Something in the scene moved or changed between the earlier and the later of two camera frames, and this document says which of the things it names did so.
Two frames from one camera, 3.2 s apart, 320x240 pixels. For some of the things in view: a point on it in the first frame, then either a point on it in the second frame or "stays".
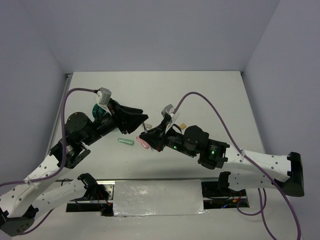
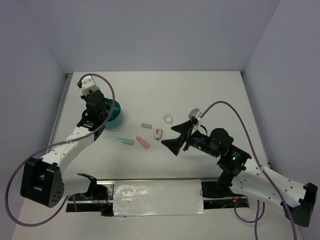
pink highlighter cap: (143, 143) stays
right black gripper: (155, 138) -> (184, 129)
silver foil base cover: (158, 197) stays
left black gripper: (124, 121) -> (85, 97)
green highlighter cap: (126, 141) stays
